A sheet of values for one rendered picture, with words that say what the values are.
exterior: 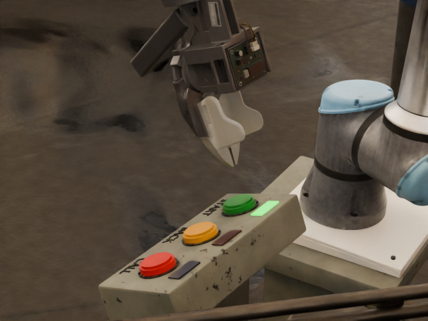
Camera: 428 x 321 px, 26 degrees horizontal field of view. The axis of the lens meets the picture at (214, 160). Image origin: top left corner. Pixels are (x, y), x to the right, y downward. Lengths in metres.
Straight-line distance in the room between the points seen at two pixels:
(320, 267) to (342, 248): 0.05
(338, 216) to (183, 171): 0.86
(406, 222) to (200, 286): 0.71
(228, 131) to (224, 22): 0.13
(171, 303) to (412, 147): 0.58
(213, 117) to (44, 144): 1.52
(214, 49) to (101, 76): 1.92
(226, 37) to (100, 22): 2.34
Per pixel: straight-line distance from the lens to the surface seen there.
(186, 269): 0.98
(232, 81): 0.99
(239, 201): 1.09
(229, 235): 1.03
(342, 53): 3.07
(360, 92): 1.52
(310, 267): 1.53
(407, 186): 1.42
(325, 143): 1.53
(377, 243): 1.56
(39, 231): 2.17
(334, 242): 1.55
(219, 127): 1.04
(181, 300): 0.96
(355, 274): 1.51
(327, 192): 1.56
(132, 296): 0.98
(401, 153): 1.42
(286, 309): 0.73
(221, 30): 0.99
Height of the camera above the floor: 1.20
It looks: 30 degrees down
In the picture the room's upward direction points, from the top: straight up
